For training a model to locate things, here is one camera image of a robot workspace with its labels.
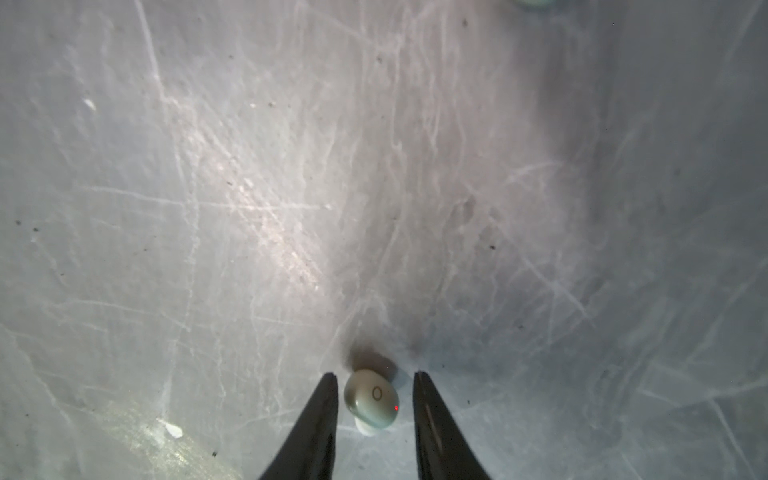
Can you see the earbud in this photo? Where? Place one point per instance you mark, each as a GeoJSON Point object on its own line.
{"type": "Point", "coordinates": [372, 400]}

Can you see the white earbud case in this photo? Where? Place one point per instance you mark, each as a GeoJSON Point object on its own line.
{"type": "Point", "coordinates": [537, 4]}

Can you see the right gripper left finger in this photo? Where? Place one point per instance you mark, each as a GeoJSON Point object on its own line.
{"type": "Point", "coordinates": [309, 450]}

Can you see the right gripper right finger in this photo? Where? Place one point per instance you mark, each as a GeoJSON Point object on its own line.
{"type": "Point", "coordinates": [441, 449]}

